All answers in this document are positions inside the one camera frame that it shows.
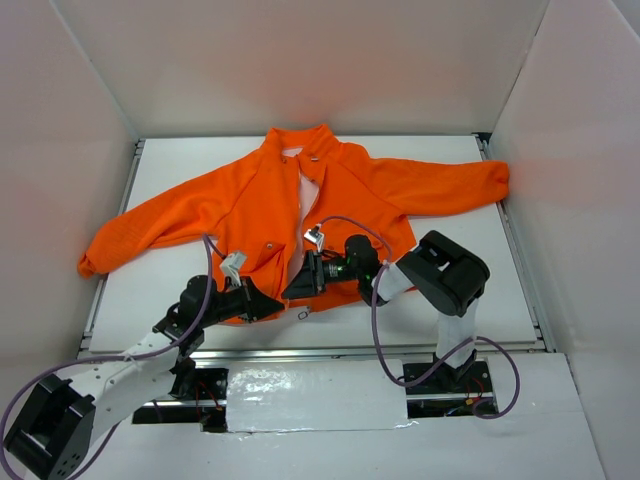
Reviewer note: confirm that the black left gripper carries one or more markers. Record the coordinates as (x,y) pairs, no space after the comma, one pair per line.
(249,299)

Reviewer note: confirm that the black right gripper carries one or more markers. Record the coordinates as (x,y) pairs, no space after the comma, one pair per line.
(318,273)

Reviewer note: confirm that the orange zip jacket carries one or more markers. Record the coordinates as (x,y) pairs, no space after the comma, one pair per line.
(262,204)

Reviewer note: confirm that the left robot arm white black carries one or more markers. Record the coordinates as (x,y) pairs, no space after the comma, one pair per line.
(63,417)

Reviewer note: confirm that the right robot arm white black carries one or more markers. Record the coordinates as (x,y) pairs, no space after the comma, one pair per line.
(448,276)

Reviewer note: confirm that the white cover board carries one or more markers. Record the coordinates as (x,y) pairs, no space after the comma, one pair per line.
(335,395)

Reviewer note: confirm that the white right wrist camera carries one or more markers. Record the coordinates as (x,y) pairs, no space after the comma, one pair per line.
(315,237)

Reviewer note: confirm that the aluminium table rail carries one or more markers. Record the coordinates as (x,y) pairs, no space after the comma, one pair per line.
(335,353)

